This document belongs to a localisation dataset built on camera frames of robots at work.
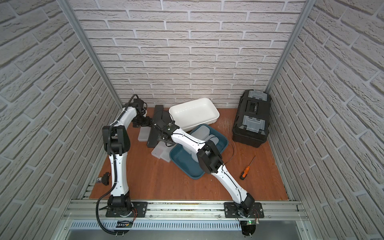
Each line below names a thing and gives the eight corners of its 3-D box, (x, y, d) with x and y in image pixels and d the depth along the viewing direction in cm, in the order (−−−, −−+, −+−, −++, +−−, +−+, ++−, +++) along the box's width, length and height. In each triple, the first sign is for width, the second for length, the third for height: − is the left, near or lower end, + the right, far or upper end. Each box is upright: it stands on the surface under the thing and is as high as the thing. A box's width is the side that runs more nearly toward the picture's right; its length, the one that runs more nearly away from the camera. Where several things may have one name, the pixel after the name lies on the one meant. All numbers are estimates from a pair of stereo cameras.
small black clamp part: (97, 185, 84) (95, 183, 82) (102, 173, 88) (99, 172, 86) (108, 185, 84) (105, 183, 82) (112, 173, 88) (110, 172, 86)
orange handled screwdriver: (238, 177, 86) (239, 176, 84) (252, 155, 95) (253, 154, 93) (243, 181, 85) (244, 179, 83) (256, 158, 94) (257, 156, 92)
